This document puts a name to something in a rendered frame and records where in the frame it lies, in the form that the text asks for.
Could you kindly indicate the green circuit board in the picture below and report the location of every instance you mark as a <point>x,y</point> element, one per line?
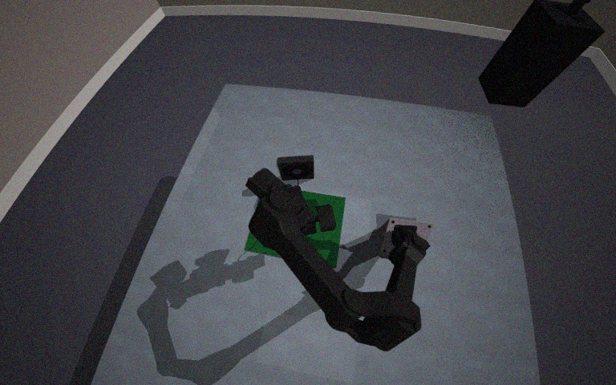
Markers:
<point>326,243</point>

